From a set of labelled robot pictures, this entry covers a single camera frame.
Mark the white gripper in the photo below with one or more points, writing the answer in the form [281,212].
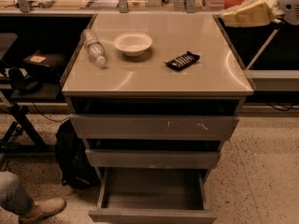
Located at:
[289,3]

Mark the grey drawer cabinet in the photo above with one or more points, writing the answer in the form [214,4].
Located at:
[144,85]

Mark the middle drawer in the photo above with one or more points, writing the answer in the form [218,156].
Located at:
[152,159]

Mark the top drawer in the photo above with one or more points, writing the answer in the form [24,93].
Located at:
[149,127]

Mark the open bottom drawer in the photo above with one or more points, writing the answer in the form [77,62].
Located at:
[152,196]

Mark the white-tipped grey rod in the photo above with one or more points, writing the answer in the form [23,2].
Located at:
[278,24]

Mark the black snack bar wrapper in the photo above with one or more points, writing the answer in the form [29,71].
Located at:
[183,61]

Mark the white bowl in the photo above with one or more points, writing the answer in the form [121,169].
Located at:
[132,44]

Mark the clear plastic water bottle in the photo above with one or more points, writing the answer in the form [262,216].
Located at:
[94,47]

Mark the black box with label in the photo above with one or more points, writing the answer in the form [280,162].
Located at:
[48,67]

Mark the black backpack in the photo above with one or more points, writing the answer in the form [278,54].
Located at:
[70,154]

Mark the black headphones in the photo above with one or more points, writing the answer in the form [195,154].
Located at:
[23,84]

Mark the tan shoe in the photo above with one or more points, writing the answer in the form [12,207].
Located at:
[48,208]

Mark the person's leg in jeans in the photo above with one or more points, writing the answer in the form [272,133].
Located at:
[13,196]

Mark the black stand frame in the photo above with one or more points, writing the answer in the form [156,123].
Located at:
[21,124]

